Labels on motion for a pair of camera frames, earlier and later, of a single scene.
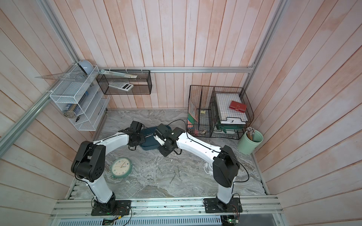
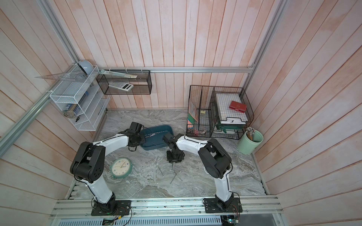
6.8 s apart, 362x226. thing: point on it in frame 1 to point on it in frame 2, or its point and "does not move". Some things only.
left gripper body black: x=140 y=140 does not move
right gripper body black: x=165 y=149 to x=172 y=157
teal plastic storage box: x=151 y=143 does not move
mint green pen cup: x=251 y=138 does not move
